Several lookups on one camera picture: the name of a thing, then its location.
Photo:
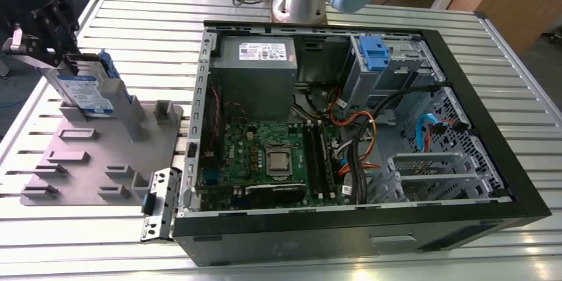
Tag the black RAM slot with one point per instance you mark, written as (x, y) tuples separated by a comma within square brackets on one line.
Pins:
[(326, 159), (311, 159)]

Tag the black PC case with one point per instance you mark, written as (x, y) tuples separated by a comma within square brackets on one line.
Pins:
[(307, 238)]

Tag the grey power supply unit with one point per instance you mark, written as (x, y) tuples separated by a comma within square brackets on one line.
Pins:
[(254, 93)]

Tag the CPU socket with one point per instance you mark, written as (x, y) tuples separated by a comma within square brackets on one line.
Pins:
[(281, 147)]

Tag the metal optical drive cage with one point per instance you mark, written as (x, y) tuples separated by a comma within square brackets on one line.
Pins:
[(378, 87)]

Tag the black graphics card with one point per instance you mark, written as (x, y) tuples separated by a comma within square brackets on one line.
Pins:
[(277, 192)]

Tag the grey parts rack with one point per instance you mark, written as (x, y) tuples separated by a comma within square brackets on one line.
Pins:
[(110, 159)]

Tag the green motherboard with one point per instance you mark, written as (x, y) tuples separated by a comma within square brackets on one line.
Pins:
[(239, 133)]

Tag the silver CPU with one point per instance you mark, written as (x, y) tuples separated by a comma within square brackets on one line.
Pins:
[(279, 161)]

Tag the hard disk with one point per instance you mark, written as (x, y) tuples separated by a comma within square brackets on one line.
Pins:
[(83, 91)]

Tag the blue plastic drive latch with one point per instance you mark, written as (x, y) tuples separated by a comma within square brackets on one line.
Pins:
[(373, 54)]

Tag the wooden cabinet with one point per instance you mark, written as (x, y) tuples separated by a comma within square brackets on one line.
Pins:
[(518, 4)]

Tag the metal disk bay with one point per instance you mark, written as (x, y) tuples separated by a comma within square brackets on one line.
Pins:
[(439, 176)]

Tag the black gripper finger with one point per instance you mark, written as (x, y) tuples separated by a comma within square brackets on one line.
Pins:
[(56, 21), (35, 49)]

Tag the metal expansion slot bracket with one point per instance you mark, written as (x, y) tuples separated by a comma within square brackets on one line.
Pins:
[(163, 202)]

